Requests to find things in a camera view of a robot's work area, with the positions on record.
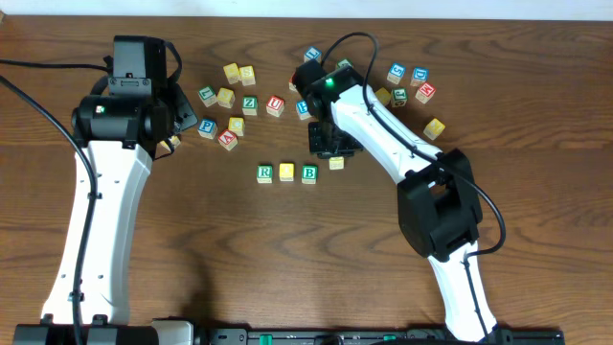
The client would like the yellow O block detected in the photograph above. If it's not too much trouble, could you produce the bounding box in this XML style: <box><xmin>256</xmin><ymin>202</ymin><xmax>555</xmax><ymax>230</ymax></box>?
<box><xmin>279</xmin><ymin>163</ymin><xmax>295</xmax><ymax>182</ymax></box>
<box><xmin>329</xmin><ymin>156</ymin><xmax>345</xmax><ymax>171</ymax></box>

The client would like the green B block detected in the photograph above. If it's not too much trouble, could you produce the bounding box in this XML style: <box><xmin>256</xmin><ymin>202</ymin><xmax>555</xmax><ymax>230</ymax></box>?
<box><xmin>301</xmin><ymin>165</ymin><xmax>318</xmax><ymax>184</ymax></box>

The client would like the green R block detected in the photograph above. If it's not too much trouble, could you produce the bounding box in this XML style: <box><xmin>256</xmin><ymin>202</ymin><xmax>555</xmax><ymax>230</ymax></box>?
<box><xmin>257</xmin><ymin>165</ymin><xmax>273</xmax><ymax>184</ymax></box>

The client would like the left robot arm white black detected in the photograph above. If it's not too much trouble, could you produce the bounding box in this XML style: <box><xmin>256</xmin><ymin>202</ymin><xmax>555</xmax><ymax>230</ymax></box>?
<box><xmin>13</xmin><ymin>83</ymin><xmax>196</xmax><ymax>344</ymax></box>

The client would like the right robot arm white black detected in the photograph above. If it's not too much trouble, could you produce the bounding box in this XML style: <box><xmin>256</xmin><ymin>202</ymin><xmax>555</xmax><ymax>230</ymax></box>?
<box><xmin>292</xmin><ymin>60</ymin><xmax>497</xmax><ymax>342</ymax></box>

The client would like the yellow block far left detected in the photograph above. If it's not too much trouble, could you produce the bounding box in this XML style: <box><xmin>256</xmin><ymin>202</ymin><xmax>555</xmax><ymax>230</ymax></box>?
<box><xmin>160</xmin><ymin>135</ymin><xmax>181</xmax><ymax>152</ymax></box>

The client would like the blue P block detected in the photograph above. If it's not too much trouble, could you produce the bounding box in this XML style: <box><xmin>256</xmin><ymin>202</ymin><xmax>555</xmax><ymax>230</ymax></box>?
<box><xmin>197</xmin><ymin>119</ymin><xmax>217</xmax><ymax>140</ymax></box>

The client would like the green L block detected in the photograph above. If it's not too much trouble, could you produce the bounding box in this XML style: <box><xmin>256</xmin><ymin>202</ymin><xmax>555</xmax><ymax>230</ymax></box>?
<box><xmin>198</xmin><ymin>85</ymin><xmax>217</xmax><ymax>107</ymax></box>

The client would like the blue H block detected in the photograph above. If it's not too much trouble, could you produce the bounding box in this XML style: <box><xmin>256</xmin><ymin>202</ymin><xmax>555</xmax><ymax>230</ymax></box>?
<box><xmin>296</xmin><ymin>101</ymin><xmax>311</xmax><ymax>120</ymax></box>

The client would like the yellow block beside L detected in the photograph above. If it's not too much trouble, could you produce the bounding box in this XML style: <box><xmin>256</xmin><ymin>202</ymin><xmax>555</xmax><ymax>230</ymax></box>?
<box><xmin>216</xmin><ymin>87</ymin><xmax>236</xmax><ymax>108</ymax></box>

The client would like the red A block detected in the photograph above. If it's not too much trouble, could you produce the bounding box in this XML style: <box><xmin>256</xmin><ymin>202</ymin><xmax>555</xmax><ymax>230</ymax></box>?
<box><xmin>217</xmin><ymin>129</ymin><xmax>238</xmax><ymax>151</ymax></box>

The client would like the yellow C block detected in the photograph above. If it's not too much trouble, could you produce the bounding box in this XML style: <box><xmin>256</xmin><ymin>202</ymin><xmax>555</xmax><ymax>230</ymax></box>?
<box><xmin>228</xmin><ymin>117</ymin><xmax>245</xmax><ymax>137</ymax></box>

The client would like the red U block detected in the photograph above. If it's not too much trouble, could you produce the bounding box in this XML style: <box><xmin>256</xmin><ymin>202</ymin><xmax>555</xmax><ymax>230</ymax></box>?
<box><xmin>266</xmin><ymin>96</ymin><xmax>284</xmax><ymax>117</ymax></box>

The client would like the red E block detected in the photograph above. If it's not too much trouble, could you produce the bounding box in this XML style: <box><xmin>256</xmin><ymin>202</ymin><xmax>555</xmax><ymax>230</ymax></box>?
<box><xmin>288</xmin><ymin>77</ymin><xmax>297</xmax><ymax>92</ymax></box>

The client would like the yellow block top left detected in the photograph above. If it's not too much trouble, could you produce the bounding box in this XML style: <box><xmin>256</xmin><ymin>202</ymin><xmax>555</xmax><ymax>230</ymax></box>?
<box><xmin>223</xmin><ymin>62</ymin><xmax>241</xmax><ymax>84</ymax></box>

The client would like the green Z block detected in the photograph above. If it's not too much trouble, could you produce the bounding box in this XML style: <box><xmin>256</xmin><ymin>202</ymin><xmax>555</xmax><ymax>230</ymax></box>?
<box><xmin>241</xmin><ymin>96</ymin><xmax>258</xmax><ymax>116</ymax></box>

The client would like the yellow block centre right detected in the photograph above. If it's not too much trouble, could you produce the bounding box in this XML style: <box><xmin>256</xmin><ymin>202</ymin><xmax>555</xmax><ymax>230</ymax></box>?
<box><xmin>375</xmin><ymin>87</ymin><xmax>392</xmax><ymax>106</ymax></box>

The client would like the yellow S block top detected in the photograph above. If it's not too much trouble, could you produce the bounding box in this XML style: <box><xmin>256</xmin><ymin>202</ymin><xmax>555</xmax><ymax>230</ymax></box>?
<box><xmin>239</xmin><ymin>65</ymin><xmax>256</xmax><ymax>86</ymax></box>

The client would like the green 4 block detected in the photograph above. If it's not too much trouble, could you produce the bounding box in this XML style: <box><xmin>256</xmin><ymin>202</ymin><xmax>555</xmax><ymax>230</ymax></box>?
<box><xmin>336</xmin><ymin>58</ymin><xmax>353</xmax><ymax>69</ymax></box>

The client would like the green J block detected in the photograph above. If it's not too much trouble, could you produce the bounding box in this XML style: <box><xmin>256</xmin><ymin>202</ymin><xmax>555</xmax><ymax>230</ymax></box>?
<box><xmin>391</xmin><ymin>88</ymin><xmax>408</xmax><ymax>107</ymax></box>

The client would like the blue L block top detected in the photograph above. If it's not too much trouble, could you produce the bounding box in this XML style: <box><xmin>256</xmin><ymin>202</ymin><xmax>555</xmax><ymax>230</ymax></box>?
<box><xmin>304</xmin><ymin>46</ymin><xmax>322</xmax><ymax>62</ymax></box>

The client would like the blue 5 block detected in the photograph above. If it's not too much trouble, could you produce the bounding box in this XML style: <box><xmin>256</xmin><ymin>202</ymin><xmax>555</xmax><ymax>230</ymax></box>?
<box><xmin>386</xmin><ymin>62</ymin><xmax>406</xmax><ymax>85</ymax></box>

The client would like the yellow block far right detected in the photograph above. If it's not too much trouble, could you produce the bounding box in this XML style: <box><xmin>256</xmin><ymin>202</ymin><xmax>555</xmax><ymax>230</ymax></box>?
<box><xmin>423</xmin><ymin>118</ymin><xmax>445</xmax><ymax>141</ymax></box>

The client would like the red M block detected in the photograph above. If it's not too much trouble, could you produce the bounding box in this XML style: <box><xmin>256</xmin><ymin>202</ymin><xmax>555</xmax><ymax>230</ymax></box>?
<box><xmin>415</xmin><ymin>82</ymin><xmax>437</xmax><ymax>104</ymax></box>

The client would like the blue D block right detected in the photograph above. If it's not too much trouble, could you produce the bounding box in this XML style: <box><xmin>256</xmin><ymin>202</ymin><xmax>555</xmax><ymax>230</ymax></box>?
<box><xmin>410</xmin><ymin>67</ymin><xmax>429</xmax><ymax>87</ymax></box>

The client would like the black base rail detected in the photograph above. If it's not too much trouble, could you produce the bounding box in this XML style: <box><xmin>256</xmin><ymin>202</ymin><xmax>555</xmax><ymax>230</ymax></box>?
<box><xmin>193</xmin><ymin>328</ymin><xmax>565</xmax><ymax>345</ymax></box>

